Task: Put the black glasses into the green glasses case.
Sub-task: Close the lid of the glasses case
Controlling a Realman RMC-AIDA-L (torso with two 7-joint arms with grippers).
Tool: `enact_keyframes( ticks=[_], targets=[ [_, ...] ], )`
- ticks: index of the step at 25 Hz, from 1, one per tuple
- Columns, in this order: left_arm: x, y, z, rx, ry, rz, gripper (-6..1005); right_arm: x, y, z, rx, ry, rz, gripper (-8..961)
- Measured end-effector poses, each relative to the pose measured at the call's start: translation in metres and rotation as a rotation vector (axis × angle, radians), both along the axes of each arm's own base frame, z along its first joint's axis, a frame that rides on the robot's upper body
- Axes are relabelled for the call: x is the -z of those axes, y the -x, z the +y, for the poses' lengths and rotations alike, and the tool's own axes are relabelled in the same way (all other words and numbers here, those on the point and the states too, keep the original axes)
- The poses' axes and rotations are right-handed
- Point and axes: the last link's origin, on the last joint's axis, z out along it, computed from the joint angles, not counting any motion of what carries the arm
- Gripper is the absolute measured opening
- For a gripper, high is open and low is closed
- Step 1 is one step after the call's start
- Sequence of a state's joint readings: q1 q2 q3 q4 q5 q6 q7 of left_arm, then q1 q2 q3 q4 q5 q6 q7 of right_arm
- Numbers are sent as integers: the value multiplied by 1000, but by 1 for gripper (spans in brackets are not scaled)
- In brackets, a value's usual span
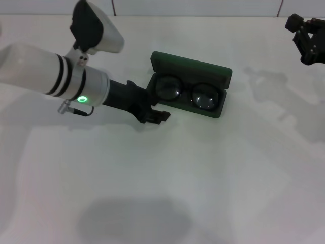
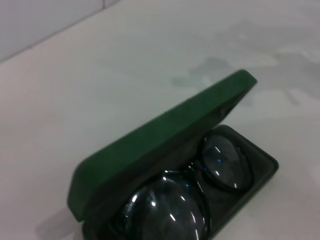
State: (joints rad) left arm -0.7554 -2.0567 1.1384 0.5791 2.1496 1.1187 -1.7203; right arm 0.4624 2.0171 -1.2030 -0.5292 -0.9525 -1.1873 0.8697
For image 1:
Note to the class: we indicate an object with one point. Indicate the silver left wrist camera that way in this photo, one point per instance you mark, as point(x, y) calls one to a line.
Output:
point(99, 30)

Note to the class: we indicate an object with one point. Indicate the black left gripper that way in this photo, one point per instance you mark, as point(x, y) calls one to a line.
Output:
point(129, 101)

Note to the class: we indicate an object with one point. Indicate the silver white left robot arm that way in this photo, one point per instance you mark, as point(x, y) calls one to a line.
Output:
point(30, 68)

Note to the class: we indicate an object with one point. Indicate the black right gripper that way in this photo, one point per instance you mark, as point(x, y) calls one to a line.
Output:
point(316, 56)

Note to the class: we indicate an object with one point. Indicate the black glasses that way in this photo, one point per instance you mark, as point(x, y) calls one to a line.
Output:
point(203, 99)

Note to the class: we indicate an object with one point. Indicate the green glasses case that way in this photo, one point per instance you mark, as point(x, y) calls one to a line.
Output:
point(190, 66)

